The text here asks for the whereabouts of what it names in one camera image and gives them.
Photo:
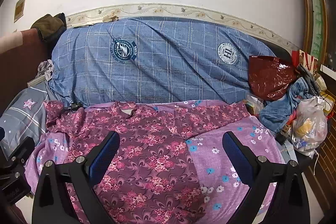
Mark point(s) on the maroon floral shirt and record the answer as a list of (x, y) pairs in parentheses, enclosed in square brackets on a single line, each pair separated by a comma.
[(152, 177)]

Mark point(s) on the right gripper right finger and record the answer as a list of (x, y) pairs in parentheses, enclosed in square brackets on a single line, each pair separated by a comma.
[(289, 203)]

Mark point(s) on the purple floral bed sheet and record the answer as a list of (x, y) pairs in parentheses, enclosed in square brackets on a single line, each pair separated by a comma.
[(219, 181)]

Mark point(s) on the clear plastic bag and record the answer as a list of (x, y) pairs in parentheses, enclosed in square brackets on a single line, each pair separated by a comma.
[(309, 127)]

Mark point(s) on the blue plaid quilt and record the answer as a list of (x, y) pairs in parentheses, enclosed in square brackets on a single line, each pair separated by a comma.
[(152, 60)]

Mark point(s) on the dark red plastic bag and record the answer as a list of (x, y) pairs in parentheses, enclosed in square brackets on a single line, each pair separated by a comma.
[(269, 77)]

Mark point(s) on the wooden door frame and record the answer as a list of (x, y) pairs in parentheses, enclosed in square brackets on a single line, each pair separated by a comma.
[(319, 35)]

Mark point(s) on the small wall sticker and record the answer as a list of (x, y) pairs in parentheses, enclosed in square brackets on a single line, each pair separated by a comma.
[(19, 9)]

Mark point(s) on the olive green garment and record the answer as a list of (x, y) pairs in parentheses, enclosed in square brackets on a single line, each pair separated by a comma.
[(50, 28)]

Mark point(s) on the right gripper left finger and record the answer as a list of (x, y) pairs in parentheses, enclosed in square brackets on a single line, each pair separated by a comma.
[(52, 202)]

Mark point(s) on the blue denim jeans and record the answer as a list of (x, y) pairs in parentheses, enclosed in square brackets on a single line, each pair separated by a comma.
[(277, 113)]

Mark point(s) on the grey crumpled cloth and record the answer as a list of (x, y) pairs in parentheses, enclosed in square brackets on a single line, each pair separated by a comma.
[(46, 69)]

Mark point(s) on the grey star pillow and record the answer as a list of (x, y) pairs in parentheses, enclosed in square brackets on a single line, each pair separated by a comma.
[(25, 117)]

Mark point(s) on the brown wooden headboard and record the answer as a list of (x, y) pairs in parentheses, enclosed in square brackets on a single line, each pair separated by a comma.
[(21, 53)]

